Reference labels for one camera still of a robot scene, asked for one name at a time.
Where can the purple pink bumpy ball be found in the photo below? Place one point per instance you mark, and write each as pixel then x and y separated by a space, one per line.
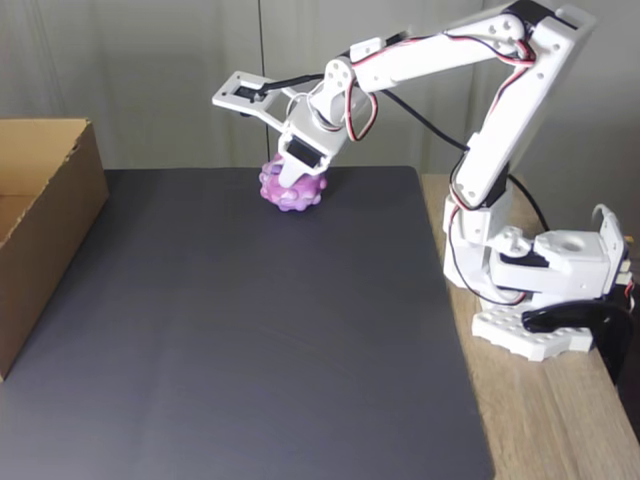
pixel 300 197

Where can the brown cardboard box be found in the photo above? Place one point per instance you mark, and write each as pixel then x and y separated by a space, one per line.
pixel 50 225

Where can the dark grey table mat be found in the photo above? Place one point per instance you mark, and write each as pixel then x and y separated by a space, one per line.
pixel 200 350

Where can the black table clamp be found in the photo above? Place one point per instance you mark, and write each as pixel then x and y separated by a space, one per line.
pixel 575 315

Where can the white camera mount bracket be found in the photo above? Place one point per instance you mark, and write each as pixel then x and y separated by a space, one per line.
pixel 225 97

